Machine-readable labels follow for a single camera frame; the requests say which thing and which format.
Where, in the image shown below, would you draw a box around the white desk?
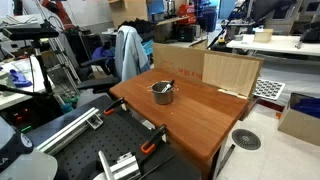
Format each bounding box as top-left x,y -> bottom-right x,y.
0,56 -> 51,111

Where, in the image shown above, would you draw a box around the red cola pack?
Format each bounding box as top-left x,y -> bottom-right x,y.
177,3 -> 198,25

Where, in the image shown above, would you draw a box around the black cable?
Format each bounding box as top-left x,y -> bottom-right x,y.
138,153 -> 177,180

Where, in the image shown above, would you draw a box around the long aluminium extrusion rail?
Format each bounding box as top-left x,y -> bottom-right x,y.
35,106 -> 105,157

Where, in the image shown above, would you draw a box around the black bags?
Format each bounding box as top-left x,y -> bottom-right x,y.
118,18 -> 155,34

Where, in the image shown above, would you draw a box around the purple blue cloth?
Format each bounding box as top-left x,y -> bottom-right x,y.
91,45 -> 116,62

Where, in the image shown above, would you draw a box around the black and white marker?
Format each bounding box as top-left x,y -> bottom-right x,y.
161,79 -> 176,94

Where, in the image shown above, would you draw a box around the aluminium extrusion rail with bracket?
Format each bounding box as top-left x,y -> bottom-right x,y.
93,150 -> 143,180

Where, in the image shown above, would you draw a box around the blue item in box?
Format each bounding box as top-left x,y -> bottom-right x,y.
292,97 -> 320,120

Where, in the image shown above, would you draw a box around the black box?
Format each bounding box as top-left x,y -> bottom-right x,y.
176,24 -> 201,43

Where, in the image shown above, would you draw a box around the checkered calibration board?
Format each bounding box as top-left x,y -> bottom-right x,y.
252,78 -> 287,101

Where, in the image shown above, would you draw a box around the silver metal rack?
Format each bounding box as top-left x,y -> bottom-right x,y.
33,0 -> 83,98

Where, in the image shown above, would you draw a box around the open cardboard box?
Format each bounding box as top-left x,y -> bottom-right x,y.
277,92 -> 320,147

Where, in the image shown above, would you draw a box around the black stereo camera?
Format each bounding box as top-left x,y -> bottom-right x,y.
0,26 -> 60,42

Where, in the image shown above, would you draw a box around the black orange bar clamp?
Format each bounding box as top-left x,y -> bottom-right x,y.
103,96 -> 128,117
140,124 -> 168,155

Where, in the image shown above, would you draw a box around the light blue bin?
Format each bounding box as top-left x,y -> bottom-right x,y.
141,39 -> 155,57

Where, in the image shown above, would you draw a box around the round floor drain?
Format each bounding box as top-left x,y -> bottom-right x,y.
231,128 -> 262,151

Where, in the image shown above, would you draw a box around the white work table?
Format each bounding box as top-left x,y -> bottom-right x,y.
226,33 -> 320,58

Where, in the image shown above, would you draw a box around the brown cardboard panel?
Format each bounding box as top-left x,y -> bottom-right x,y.
152,42 -> 265,100

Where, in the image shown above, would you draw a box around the blue screen monitor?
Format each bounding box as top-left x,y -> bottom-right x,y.
146,0 -> 167,16

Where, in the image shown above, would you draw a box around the black perforated breadboard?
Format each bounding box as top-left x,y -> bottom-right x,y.
24,94 -> 203,180

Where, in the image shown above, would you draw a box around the large cardboard box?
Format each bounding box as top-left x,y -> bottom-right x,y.
107,0 -> 150,30

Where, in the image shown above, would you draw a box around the black office chair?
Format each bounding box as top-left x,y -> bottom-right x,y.
75,56 -> 122,95

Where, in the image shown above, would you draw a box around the dark table leg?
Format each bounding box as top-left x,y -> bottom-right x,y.
216,143 -> 236,178

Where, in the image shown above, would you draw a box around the small wooden box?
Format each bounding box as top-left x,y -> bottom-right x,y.
253,28 -> 275,44

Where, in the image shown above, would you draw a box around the small steel pot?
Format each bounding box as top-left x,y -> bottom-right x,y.
147,80 -> 179,106

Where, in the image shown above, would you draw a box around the black bag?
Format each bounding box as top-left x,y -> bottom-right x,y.
298,26 -> 320,44

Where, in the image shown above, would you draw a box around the black camera tripod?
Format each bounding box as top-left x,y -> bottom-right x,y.
0,39 -> 56,101

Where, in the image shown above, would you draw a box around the black computer case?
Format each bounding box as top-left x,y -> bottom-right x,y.
0,95 -> 65,135

